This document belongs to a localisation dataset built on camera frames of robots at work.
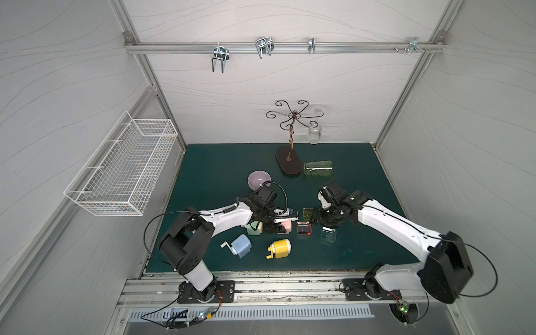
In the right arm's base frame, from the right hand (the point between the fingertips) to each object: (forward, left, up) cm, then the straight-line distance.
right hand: (314, 220), depth 81 cm
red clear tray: (0, +3, -9) cm, 9 cm away
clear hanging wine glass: (+40, -2, +12) cm, 41 cm away
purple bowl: (+22, +26, -3) cm, 34 cm away
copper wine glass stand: (+39, +11, -6) cm, 41 cm away
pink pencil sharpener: (-2, +10, -1) cm, 11 cm away
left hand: (+1, +12, -5) cm, 13 cm away
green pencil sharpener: (-5, +23, +3) cm, 24 cm away
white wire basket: (+2, +67, +23) cm, 71 cm away
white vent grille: (-31, +23, -9) cm, 39 cm away
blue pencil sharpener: (-11, +28, -2) cm, 30 cm away
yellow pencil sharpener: (-11, +13, -2) cm, 17 cm away
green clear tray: (-2, -7, -10) cm, 12 cm away
